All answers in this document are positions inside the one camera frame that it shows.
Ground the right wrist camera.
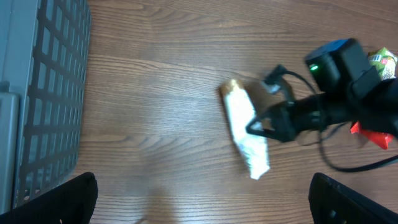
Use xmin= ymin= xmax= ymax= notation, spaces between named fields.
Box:
xmin=261 ymin=65 xmax=295 ymax=104

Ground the orange spaghetti packet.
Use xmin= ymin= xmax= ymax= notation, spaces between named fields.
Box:
xmin=350 ymin=122 xmax=394 ymax=150

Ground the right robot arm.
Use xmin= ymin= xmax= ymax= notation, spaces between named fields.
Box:
xmin=246 ymin=39 xmax=397 ymax=142

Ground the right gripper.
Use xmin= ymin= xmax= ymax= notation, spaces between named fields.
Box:
xmin=246 ymin=93 xmax=351 ymax=142

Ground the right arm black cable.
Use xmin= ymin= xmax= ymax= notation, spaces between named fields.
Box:
xmin=279 ymin=70 xmax=398 ymax=174

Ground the grey plastic shopping basket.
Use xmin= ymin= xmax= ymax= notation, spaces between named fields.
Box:
xmin=1 ymin=0 xmax=92 ymax=213

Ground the white tube with gold cap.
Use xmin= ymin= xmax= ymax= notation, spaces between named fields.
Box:
xmin=220 ymin=79 xmax=271 ymax=180

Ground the green snack packet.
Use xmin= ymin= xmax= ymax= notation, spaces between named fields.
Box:
xmin=368 ymin=47 xmax=397 ymax=80

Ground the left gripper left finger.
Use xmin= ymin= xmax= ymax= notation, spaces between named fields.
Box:
xmin=1 ymin=172 xmax=98 ymax=224

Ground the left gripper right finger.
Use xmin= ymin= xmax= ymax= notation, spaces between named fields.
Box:
xmin=308 ymin=172 xmax=397 ymax=224

